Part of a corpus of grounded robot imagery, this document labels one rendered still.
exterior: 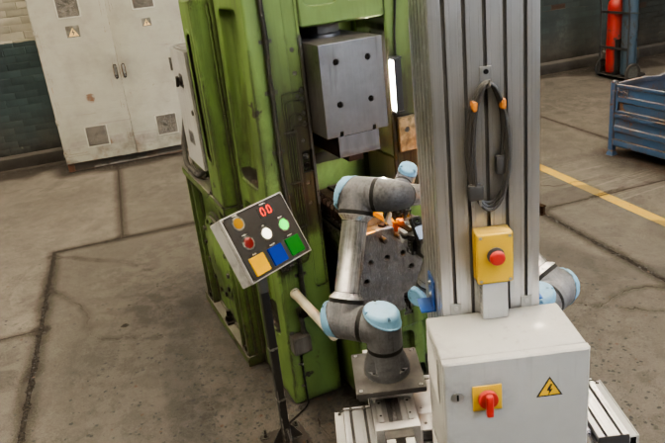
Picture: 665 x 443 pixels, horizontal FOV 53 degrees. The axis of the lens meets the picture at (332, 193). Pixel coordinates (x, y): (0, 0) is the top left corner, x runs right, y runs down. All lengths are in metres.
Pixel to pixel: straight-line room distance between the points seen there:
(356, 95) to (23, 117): 6.40
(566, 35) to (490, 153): 9.26
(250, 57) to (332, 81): 0.35
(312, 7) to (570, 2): 8.15
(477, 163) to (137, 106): 6.74
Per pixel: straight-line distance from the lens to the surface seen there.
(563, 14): 10.73
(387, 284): 3.14
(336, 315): 2.16
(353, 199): 2.16
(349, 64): 2.83
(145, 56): 8.00
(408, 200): 2.18
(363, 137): 2.91
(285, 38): 2.85
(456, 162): 1.56
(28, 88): 8.75
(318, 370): 3.43
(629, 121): 6.63
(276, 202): 2.75
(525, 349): 1.61
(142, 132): 8.14
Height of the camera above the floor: 2.13
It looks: 20 degrees down
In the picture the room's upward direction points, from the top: 6 degrees counter-clockwise
